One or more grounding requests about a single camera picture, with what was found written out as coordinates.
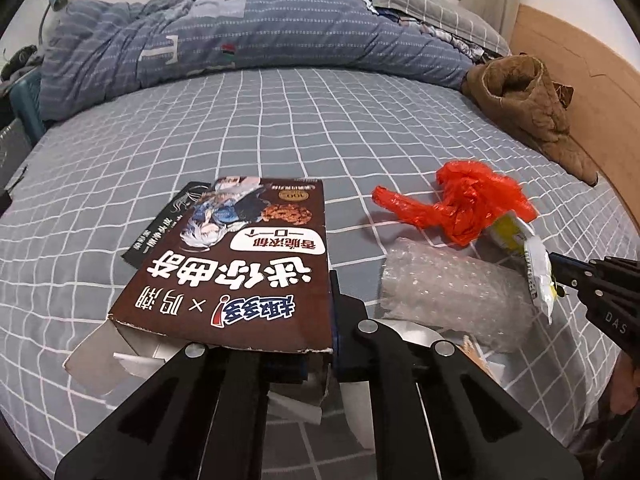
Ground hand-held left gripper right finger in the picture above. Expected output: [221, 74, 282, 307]
[329, 270, 584, 480]

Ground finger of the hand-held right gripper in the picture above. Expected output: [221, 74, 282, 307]
[547, 251, 592, 282]
[559, 279, 592, 307]

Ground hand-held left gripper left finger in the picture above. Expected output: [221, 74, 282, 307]
[54, 342, 308, 480]

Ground yellow snack wrapper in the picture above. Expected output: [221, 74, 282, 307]
[489, 211, 561, 326]

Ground brown cookie box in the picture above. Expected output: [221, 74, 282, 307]
[64, 176, 335, 425]

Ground clear bubble wrap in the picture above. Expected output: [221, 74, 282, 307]
[377, 237, 536, 356]

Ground red plastic bag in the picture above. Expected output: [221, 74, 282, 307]
[372, 160, 540, 247]

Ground white paper packet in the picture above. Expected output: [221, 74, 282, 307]
[392, 321, 506, 391]

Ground brown quilted jacket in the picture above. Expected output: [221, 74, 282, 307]
[462, 52, 598, 186]

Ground black flat packet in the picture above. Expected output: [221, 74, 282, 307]
[121, 182, 201, 271]

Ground wooden headboard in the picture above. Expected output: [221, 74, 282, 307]
[507, 4, 640, 221]

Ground grey checked pillow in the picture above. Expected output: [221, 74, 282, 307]
[362, 0, 511, 58]

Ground grey suitcase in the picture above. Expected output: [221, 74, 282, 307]
[0, 120, 36, 191]

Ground blue striped duvet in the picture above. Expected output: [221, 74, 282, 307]
[39, 0, 483, 121]

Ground blue plastic chair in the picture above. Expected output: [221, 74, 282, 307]
[10, 67, 48, 146]

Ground black bag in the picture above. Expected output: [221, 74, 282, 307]
[0, 45, 41, 81]

